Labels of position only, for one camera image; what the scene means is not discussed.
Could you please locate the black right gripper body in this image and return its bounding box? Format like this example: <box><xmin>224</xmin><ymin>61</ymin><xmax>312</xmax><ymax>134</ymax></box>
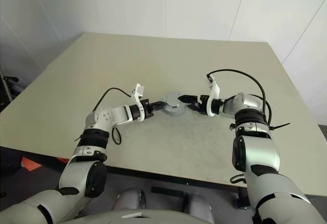
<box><xmin>194</xmin><ymin>95</ymin><xmax>211</xmax><ymax>115</ymax></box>

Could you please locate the black stand equipment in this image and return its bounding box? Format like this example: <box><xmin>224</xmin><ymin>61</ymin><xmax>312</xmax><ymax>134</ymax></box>
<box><xmin>0</xmin><ymin>68</ymin><xmax>20</xmax><ymax>107</ymax></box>

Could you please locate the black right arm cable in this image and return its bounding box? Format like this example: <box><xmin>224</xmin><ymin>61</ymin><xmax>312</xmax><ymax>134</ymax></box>
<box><xmin>205</xmin><ymin>68</ymin><xmax>273</xmax><ymax>126</ymax></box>

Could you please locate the grey round motor housing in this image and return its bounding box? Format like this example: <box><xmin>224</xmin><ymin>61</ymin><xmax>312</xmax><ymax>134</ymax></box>
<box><xmin>162</xmin><ymin>98</ymin><xmax>189</xmax><ymax>116</ymax></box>

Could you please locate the black table leg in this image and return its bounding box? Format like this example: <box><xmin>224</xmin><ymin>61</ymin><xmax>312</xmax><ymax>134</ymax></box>
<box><xmin>237</xmin><ymin>186</ymin><xmax>252</xmax><ymax>209</ymax></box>

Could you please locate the orange floor object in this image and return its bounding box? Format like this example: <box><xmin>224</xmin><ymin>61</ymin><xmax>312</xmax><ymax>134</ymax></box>
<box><xmin>20</xmin><ymin>156</ymin><xmax>68</xmax><ymax>172</ymax></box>

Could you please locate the black table frame bar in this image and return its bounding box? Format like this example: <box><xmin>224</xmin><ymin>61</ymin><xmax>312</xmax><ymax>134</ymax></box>
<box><xmin>150</xmin><ymin>186</ymin><xmax>185</xmax><ymax>197</ymax></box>

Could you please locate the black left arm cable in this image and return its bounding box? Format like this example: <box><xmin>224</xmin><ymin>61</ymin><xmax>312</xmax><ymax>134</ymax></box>
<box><xmin>91</xmin><ymin>87</ymin><xmax>133</xmax><ymax>146</ymax></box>

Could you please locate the black cable tie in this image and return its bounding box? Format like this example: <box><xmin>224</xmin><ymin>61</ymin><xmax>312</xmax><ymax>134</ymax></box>
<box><xmin>268</xmin><ymin>122</ymin><xmax>291</xmax><ymax>132</ymax></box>

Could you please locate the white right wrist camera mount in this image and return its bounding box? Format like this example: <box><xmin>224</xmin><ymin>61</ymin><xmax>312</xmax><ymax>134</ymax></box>
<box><xmin>205</xmin><ymin>77</ymin><xmax>221</xmax><ymax>117</ymax></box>

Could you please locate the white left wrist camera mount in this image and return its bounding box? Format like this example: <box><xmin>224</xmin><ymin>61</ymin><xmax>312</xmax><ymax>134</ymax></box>
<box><xmin>131</xmin><ymin>83</ymin><xmax>146</xmax><ymax>121</ymax></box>

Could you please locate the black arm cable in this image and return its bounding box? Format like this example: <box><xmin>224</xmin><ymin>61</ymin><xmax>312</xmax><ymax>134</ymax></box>
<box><xmin>91</xmin><ymin>87</ymin><xmax>133</xmax><ymax>146</ymax></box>
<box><xmin>205</xmin><ymin>68</ymin><xmax>273</xmax><ymax>126</ymax></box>

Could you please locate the grey round housing lid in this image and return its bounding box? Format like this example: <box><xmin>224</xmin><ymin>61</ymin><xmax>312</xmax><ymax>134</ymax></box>
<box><xmin>163</xmin><ymin>92</ymin><xmax>183</xmax><ymax>107</ymax></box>

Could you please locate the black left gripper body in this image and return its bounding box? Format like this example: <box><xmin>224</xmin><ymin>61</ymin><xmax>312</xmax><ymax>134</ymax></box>
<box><xmin>141</xmin><ymin>98</ymin><xmax>155</xmax><ymax>119</ymax></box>

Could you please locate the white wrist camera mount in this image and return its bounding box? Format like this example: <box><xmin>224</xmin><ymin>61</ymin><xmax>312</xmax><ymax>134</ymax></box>
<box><xmin>205</xmin><ymin>77</ymin><xmax>221</xmax><ymax>117</ymax></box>
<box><xmin>131</xmin><ymin>83</ymin><xmax>146</xmax><ymax>121</ymax></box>

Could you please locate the grey rounded shape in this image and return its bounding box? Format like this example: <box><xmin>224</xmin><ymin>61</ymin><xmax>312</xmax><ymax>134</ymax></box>
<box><xmin>116</xmin><ymin>187</ymin><xmax>146</xmax><ymax>211</ymax></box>
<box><xmin>183</xmin><ymin>192</ymin><xmax>214</xmax><ymax>222</ymax></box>

